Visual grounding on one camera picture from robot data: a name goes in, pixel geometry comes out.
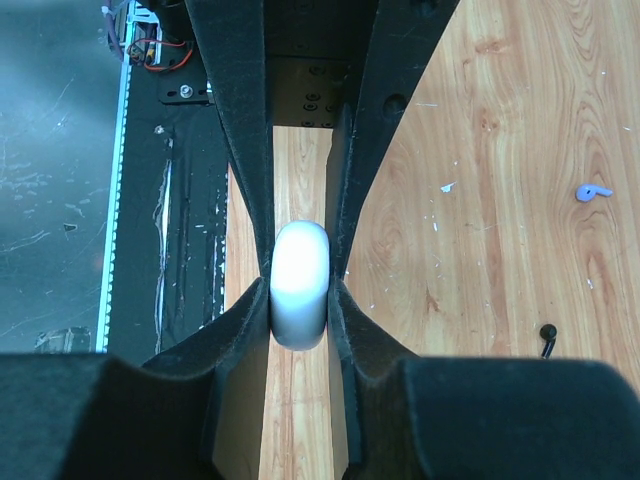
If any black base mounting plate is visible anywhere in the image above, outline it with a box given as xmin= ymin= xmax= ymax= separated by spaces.
xmin=107 ymin=70 xmax=228 ymax=364

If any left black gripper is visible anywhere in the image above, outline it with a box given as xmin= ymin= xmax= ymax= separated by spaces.
xmin=187 ymin=0 xmax=458 ymax=278

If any black earbud left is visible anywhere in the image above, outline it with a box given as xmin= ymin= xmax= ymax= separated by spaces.
xmin=539 ymin=323 xmax=557 ymax=359

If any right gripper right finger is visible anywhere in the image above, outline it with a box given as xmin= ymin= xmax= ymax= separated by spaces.
xmin=327 ymin=280 xmax=639 ymax=479

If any white earbud charging case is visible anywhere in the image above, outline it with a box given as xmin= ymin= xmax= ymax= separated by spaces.
xmin=270 ymin=220 xmax=329 ymax=351

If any white slotted cable duct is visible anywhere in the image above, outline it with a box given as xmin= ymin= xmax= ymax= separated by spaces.
xmin=94 ymin=0 xmax=139 ymax=354

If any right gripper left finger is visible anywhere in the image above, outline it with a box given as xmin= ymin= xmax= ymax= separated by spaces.
xmin=1 ymin=278 xmax=269 ymax=479

